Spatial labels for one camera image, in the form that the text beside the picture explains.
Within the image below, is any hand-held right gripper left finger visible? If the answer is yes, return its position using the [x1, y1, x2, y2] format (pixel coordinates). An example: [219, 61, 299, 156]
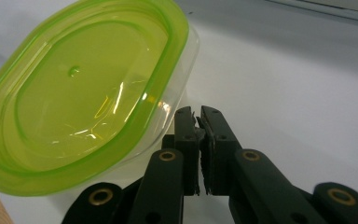
[161, 105, 201, 197]

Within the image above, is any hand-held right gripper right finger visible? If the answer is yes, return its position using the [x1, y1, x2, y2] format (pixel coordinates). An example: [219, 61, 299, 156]
[197, 105, 244, 197]

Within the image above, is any clear container with green lid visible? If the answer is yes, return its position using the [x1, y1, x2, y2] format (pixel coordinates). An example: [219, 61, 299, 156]
[0, 0, 200, 198]

